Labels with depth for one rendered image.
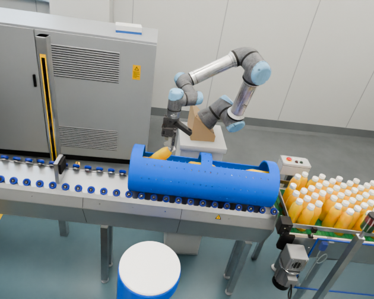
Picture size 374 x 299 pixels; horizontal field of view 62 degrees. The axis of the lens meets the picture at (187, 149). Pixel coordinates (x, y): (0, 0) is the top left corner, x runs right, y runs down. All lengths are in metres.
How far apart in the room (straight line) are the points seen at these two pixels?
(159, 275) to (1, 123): 2.70
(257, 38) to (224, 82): 0.72
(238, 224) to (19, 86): 2.45
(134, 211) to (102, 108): 1.60
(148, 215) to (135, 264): 0.53
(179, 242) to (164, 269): 1.26
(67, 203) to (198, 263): 1.32
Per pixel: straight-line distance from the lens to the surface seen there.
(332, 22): 4.76
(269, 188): 1.87
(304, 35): 4.66
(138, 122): 3.35
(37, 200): 2.09
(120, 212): 1.99
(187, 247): 2.80
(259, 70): 1.72
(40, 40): 2.04
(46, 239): 3.00
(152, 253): 1.55
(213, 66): 1.78
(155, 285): 1.46
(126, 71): 3.12
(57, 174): 2.02
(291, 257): 1.99
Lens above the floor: 2.27
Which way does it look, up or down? 34 degrees down
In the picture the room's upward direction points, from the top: 10 degrees clockwise
